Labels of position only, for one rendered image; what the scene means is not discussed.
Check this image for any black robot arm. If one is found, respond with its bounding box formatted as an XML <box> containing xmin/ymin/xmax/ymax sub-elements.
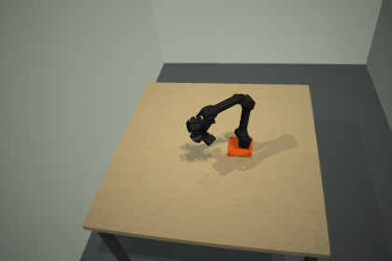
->
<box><xmin>187</xmin><ymin>93</ymin><xmax>256</xmax><ymax>150</ymax></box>

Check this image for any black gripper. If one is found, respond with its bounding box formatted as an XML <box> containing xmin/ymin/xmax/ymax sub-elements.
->
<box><xmin>186</xmin><ymin>117</ymin><xmax>216</xmax><ymax>146</ymax></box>

